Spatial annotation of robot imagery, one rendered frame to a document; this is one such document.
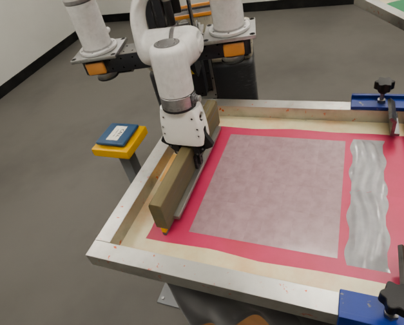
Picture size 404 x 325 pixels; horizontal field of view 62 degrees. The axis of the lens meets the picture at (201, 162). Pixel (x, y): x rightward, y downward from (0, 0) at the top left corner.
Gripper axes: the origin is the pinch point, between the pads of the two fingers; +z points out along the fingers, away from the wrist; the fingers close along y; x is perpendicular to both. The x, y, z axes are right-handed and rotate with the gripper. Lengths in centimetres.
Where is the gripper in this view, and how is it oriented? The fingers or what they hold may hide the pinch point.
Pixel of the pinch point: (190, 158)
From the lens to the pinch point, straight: 82.6
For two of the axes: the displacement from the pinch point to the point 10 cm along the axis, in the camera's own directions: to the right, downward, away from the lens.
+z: 1.4, 7.6, 6.3
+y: -9.3, -1.1, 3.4
